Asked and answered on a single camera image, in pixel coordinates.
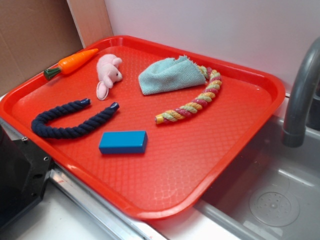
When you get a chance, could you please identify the grey faucet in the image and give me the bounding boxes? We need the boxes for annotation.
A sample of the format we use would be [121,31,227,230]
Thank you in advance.
[281,38,320,148]

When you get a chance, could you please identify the multicolour twisted rope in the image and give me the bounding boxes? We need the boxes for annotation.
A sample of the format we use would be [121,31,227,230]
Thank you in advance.
[154,65,223,126]

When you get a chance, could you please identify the pink plush bunny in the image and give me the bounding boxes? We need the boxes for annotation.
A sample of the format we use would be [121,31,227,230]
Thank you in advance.
[96,54,123,101]

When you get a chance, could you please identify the grey plastic sink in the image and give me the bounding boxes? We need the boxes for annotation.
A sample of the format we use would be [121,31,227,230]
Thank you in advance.
[195,117,320,240]

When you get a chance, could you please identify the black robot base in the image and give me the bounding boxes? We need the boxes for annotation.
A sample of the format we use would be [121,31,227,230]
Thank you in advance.
[0,127,53,230]

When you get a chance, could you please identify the orange toy carrot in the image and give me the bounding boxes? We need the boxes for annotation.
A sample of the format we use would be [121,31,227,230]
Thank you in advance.
[43,48,99,81]

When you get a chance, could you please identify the red plastic tray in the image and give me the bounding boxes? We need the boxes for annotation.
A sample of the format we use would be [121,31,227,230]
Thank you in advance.
[0,36,285,220]

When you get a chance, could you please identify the navy blue rope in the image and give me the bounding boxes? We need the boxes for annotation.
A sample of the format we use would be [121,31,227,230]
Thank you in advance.
[30,98,120,140]

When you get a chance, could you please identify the brown cardboard panel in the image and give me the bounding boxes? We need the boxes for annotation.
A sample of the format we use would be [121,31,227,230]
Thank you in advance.
[0,0,113,95]

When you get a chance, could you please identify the light blue cloth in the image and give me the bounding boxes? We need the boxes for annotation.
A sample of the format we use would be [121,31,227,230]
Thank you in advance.
[138,56,206,96]

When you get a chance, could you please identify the blue rectangular block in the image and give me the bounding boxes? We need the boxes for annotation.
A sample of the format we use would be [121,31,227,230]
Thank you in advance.
[99,130,148,154]

